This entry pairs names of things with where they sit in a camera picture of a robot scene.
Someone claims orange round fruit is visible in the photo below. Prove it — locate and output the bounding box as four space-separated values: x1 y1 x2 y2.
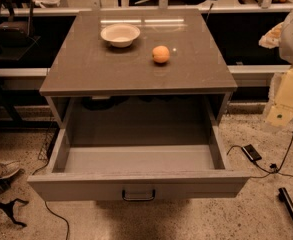
152 46 170 64

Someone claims black floor cable left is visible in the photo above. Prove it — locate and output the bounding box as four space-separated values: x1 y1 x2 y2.
30 163 71 240

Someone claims black top drawer handle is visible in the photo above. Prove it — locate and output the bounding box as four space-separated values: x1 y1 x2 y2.
121 190 156 202

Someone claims black power adapter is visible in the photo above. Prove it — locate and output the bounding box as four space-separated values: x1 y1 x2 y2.
242 144 262 162

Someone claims grey drawer cabinet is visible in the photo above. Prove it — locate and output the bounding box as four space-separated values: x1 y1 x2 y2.
40 9 237 123

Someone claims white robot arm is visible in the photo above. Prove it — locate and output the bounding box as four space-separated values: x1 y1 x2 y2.
258 10 293 65

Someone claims black floor cable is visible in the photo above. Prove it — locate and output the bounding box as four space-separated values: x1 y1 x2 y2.
30 163 71 240
226 108 293 181

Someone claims white paper bowl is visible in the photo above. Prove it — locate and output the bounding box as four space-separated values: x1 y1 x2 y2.
101 23 140 48

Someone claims grey sneaker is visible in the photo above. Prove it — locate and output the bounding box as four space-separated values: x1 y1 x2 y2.
0 160 20 180

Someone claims black floor cable right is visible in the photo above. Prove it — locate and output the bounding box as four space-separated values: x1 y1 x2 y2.
226 108 293 181

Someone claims grey top drawer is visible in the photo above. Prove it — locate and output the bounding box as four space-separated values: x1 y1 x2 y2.
28 97 249 201

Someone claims black stand foot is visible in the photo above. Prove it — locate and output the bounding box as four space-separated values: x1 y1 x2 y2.
0 198 28 227

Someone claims black device on shelf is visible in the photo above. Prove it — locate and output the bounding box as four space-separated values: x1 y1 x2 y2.
0 0 34 47

